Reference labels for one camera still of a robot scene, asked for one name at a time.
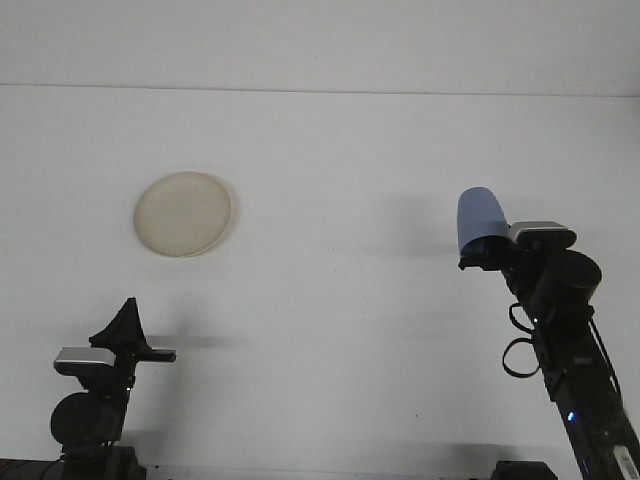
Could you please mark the pale blue cup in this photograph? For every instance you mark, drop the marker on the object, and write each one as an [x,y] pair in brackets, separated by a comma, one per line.
[480,212]

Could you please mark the pale round plate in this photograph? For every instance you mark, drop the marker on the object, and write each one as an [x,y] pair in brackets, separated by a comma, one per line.
[182,215]

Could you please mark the gripper grey camera box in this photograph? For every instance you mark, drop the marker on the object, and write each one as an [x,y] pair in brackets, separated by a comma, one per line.
[82,356]
[542,232]

